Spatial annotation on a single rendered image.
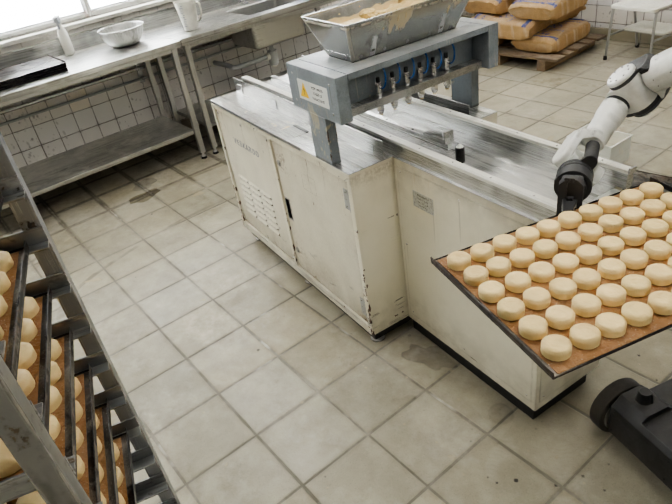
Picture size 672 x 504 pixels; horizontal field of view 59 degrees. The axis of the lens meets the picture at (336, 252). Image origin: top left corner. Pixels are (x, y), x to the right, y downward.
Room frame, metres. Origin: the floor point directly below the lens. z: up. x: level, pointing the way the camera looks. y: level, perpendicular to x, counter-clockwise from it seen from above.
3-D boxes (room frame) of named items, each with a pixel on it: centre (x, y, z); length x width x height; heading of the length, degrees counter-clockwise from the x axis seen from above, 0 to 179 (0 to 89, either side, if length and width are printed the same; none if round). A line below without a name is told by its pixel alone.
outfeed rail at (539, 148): (2.34, -0.41, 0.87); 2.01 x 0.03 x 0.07; 28
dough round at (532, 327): (0.78, -0.32, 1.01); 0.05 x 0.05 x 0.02
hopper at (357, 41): (2.18, -0.33, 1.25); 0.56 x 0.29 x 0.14; 118
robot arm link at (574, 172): (1.23, -0.59, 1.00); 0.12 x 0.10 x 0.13; 151
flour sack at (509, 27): (5.43, -1.89, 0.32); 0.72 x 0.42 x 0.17; 38
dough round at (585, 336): (0.73, -0.40, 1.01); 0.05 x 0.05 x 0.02
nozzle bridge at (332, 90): (2.18, -0.33, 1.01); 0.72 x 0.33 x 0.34; 118
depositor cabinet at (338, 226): (2.60, -0.11, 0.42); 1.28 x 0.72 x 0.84; 28
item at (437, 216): (1.73, -0.57, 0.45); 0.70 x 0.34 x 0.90; 28
